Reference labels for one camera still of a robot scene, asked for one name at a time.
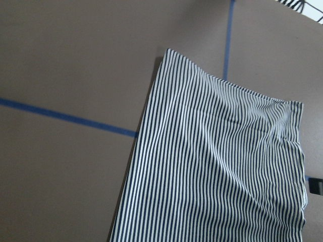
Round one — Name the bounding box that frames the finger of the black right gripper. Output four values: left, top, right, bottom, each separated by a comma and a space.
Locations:
309, 177, 323, 195

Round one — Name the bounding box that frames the blue white striped polo shirt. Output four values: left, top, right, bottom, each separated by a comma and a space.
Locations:
109, 49, 307, 241

